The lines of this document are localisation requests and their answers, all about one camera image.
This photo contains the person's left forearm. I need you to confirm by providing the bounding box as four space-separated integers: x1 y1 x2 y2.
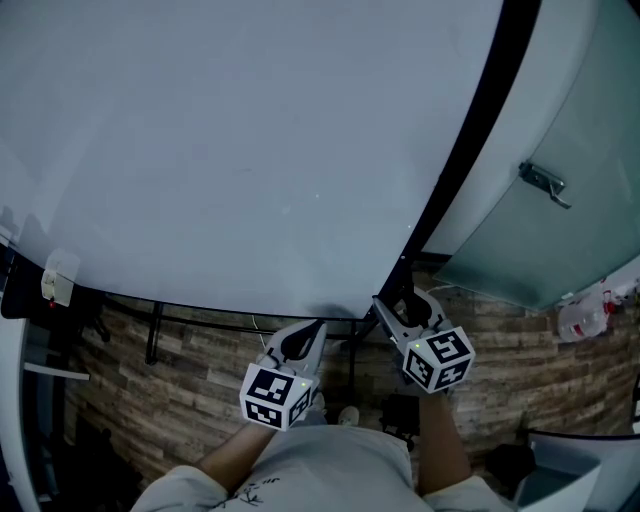
193 424 277 492

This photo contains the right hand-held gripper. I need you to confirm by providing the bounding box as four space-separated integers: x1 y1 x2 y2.
371 288 477 394

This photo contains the white box with red button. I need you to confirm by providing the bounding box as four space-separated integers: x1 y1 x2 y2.
40 248 82 309

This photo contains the metal door handle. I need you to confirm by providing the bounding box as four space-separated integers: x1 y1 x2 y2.
517 160 573 211

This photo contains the black wheeled base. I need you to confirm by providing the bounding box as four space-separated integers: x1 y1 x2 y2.
379 393 422 452

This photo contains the white desk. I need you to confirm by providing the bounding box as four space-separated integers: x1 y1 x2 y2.
513 428 640 512
0 299 92 512

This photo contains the person's white printed shirt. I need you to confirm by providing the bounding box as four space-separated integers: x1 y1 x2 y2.
129 424 517 512

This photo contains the white plastic bag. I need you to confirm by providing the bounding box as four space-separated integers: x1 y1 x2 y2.
556 289 615 344

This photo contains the black bag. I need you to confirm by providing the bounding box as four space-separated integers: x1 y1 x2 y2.
486 443 538 489

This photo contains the frosted glass door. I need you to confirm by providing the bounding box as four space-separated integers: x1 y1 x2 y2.
422 0 640 313

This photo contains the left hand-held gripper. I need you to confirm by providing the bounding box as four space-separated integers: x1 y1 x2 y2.
239 319 329 433

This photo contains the person's right forearm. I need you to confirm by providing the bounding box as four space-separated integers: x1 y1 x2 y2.
416 391 474 497

